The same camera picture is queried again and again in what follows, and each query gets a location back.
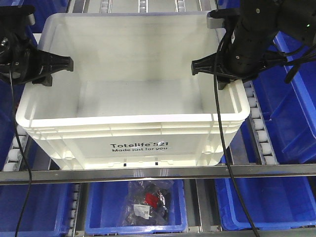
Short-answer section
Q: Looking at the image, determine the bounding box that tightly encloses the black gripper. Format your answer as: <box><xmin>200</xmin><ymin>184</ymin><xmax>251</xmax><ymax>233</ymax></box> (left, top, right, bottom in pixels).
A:
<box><xmin>0</xmin><ymin>5</ymin><xmax>74</xmax><ymax>86</ymax></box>
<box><xmin>191</xmin><ymin>14</ymin><xmax>287</xmax><ymax>90</ymax></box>

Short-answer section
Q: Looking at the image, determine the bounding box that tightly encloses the white plastic Totelife tote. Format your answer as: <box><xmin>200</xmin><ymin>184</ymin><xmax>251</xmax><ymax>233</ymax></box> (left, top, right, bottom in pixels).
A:
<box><xmin>16</xmin><ymin>12</ymin><xmax>250</xmax><ymax>170</ymax></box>

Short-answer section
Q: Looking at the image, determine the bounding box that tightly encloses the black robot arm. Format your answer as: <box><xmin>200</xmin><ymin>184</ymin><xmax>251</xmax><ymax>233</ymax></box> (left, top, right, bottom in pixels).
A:
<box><xmin>0</xmin><ymin>0</ymin><xmax>316</xmax><ymax>89</ymax></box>

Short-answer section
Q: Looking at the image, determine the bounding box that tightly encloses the blue bin upper left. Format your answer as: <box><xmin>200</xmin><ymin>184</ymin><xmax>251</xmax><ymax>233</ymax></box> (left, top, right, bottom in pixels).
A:
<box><xmin>0</xmin><ymin>82</ymin><xmax>15</xmax><ymax>171</ymax></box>

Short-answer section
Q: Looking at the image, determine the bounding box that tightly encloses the large blue bin right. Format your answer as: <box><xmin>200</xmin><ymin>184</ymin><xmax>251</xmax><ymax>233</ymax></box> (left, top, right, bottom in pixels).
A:
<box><xmin>243</xmin><ymin>32</ymin><xmax>316</xmax><ymax>164</ymax></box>

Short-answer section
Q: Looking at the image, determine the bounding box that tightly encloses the blue bin lower left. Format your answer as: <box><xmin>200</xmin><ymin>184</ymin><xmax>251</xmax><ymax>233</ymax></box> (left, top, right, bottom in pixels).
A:
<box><xmin>0</xmin><ymin>184</ymin><xmax>74</xmax><ymax>237</ymax></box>

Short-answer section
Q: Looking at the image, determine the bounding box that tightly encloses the blue bin lower right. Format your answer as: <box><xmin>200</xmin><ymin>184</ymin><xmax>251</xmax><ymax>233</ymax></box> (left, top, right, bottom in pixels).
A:
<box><xmin>215</xmin><ymin>177</ymin><xmax>316</xmax><ymax>231</ymax></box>

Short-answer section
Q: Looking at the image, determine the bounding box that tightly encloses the blue bin lower centre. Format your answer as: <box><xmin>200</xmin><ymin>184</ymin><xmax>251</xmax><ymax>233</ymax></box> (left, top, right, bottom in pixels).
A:
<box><xmin>85</xmin><ymin>180</ymin><xmax>188</xmax><ymax>236</ymax></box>

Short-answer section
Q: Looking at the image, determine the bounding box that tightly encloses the white roller track left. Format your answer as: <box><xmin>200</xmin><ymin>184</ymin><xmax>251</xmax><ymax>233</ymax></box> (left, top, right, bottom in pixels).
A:
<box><xmin>2</xmin><ymin>125</ymin><xmax>29</xmax><ymax>172</ymax></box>

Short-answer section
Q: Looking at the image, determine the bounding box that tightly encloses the white roller track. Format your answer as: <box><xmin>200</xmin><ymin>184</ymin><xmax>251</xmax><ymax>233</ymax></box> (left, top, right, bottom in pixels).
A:
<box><xmin>2</xmin><ymin>125</ymin><xmax>29</xmax><ymax>172</ymax></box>
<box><xmin>66</xmin><ymin>183</ymin><xmax>81</xmax><ymax>237</ymax></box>
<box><xmin>244</xmin><ymin>82</ymin><xmax>279</xmax><ymax>165</ymax></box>

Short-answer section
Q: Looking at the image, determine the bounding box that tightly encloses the white roller track right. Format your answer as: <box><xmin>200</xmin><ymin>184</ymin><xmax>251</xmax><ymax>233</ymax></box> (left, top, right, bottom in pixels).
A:
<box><xmin>244</xmin><ymin>82</ymin><xmax>279</xmax><ymax>165</ymax></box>

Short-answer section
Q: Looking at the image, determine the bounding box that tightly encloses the lower white roller track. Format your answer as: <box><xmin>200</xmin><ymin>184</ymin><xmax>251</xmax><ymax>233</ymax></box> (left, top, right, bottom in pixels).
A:
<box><xmin>66</xmin><ymin>183</ymin><xmax>81</xmax><ymax>237</ymax></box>

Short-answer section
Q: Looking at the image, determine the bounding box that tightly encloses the clear bag of parts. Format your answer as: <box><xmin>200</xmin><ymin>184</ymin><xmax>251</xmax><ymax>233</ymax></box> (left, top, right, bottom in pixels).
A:
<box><xmin>120</xmin><ymin>180</ymin><xmax>174</xmax><ymax>226</ymax></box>

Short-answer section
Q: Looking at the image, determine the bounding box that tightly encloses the steel left shelf front rail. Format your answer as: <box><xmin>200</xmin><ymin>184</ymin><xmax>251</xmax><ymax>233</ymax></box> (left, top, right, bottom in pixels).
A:
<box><xmin>0</xmin><ymin>163</ymin><xmax>316</xmax><ymax>185</ymax></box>

